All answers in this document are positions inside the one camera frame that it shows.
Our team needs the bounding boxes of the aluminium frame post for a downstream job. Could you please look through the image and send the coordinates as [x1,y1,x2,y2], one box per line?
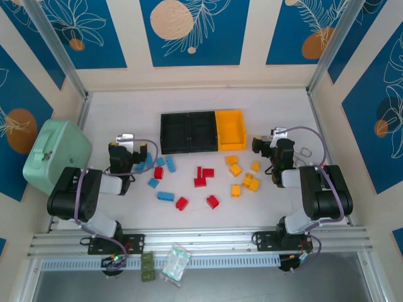
[307,0,361,95]
[23,0,89,99]

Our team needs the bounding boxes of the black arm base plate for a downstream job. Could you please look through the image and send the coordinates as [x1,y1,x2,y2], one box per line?
[87,234,146,255]
[253,231,314,252]

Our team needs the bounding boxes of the yellow plastic bin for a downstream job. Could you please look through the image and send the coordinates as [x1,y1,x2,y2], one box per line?
[215,109,248,152]

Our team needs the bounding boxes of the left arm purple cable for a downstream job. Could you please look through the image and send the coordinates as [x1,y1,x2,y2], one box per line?
[74,138,160,271]

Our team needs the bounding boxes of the aluminium mounting rail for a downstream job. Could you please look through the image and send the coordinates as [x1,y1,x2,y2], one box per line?
[26,226,374,259]

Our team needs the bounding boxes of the black controller board with wires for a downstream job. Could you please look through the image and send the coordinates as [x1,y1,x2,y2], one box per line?
[279,251,315,274]
[100,254,128,277]

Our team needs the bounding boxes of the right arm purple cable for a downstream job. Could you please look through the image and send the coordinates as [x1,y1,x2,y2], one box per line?
[283,125,346,271]

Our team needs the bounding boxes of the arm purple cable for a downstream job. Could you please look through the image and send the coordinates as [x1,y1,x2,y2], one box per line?
[283,125,346,271]
[74,138,160,271]

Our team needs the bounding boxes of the mint green carry case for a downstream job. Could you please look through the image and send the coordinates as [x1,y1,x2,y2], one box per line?
[22,119,93,198]

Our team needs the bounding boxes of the clear plastic bag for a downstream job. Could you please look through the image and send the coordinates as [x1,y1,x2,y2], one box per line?
[159,242,192,288]

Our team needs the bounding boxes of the white slotted cable duct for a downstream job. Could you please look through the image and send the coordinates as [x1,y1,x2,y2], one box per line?
[40,255,281,271]

